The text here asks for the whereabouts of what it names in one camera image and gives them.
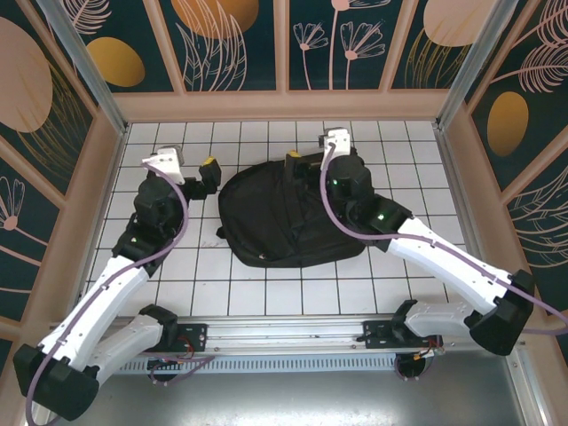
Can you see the black fabric backpack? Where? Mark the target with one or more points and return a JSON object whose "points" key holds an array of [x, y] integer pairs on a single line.
{"points": [[266, 222]]}

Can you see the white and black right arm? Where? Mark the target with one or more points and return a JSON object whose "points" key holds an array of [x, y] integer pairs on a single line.
{"points": [[444, 262]]}

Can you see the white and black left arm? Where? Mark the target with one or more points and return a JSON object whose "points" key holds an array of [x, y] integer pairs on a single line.
{"points": [[97, 297]]}

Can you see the grey metal sheet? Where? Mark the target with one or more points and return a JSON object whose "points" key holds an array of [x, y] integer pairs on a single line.
{"points": [[284, 399]]}

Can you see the aluminium side rail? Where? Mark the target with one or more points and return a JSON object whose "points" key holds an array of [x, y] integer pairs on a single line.
{"points": [[465, 199]]}

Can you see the aluminium corner post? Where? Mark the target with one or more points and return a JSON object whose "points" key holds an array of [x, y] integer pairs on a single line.
{"points": [[475, 62], [89, 66]]}

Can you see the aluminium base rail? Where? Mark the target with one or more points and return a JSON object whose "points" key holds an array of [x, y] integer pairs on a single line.
{"points": [[284, 330]]}

